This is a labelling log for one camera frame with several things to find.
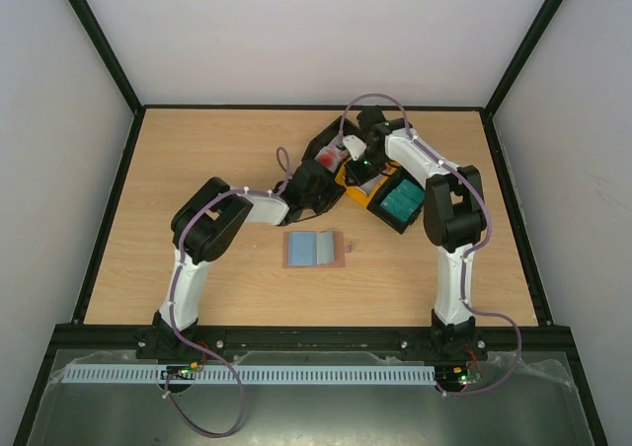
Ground brown leather card holder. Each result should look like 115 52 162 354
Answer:
282 230 353 268

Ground red white card stack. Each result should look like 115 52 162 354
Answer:
314 143 349 174

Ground teal card stack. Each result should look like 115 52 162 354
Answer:
380 180 425 223

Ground left controller board with leds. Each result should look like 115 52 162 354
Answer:
161 362 204 381

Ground yellow plastic bin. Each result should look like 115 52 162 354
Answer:
335 164 400 208

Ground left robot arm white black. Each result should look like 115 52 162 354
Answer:
153 159 345 333

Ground right controller board with leds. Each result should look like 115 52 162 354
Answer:
434 366 483 389

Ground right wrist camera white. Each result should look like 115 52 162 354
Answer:
342 135 366 161

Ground controller board with leds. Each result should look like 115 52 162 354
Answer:
161 362 204 381
434 366 483 389

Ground black bin with red cards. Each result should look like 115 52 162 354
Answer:
301 116 362 175

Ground black bin with teal cards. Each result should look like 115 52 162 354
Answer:
367 169 426 234

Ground light blue slotted cable duct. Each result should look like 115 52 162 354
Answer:
61 364 435 386

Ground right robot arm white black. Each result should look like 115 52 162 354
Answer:
338 109 492 359

